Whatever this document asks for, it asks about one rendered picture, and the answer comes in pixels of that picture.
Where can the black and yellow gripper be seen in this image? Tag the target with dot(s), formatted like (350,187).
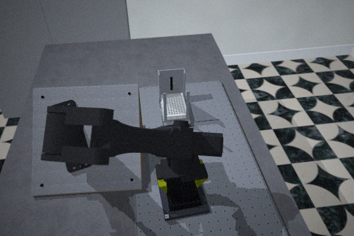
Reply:
(184,170)

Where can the white well plate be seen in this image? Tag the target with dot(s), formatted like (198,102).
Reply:
(175,105)

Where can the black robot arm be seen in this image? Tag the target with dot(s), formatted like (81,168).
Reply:
(173,142)

